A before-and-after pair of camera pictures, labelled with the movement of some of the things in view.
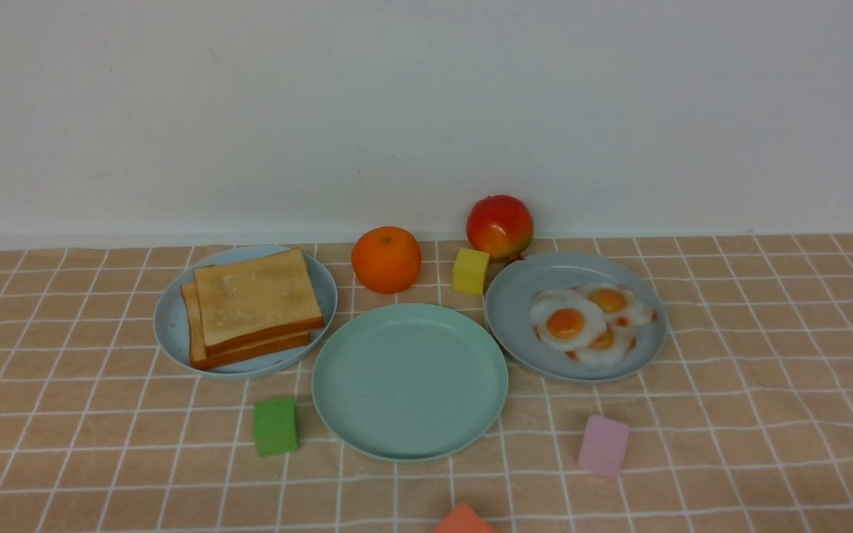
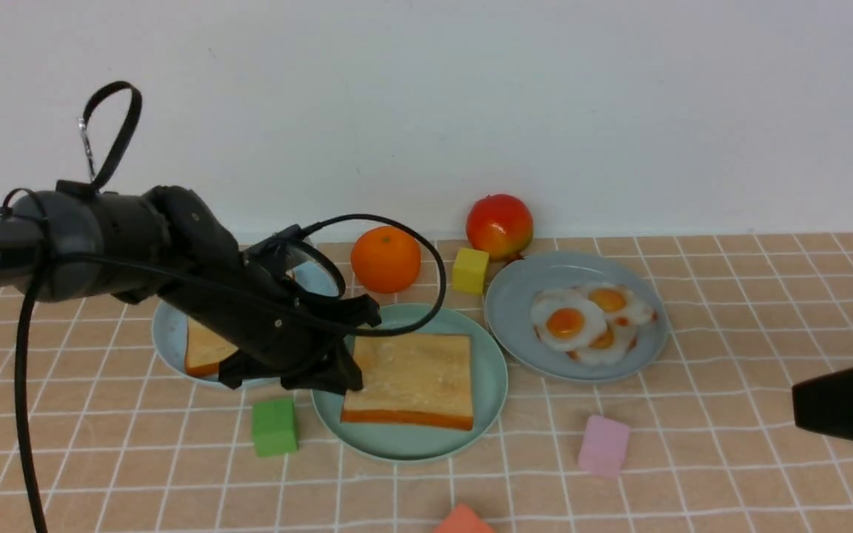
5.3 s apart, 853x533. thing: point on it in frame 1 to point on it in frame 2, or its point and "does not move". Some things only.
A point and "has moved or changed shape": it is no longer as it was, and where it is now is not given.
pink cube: [603, 446] does not move
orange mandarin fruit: [386, 260] does not move
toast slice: [252, 300] has moved or changed shape
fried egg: [564, 320] does not move
